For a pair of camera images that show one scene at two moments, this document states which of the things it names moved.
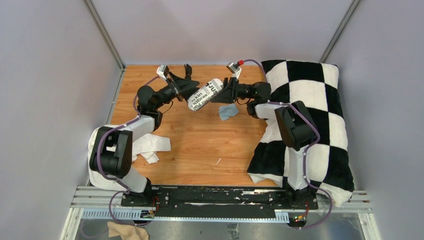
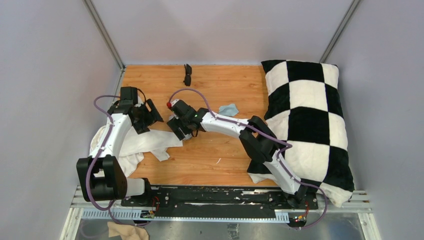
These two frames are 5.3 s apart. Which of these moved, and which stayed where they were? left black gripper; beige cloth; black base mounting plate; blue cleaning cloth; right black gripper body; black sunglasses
Moved: right black gripper body; left black gripper
Stayed: beige cloth; black sunglasses; black base mounting plate; blue cleaning cloth
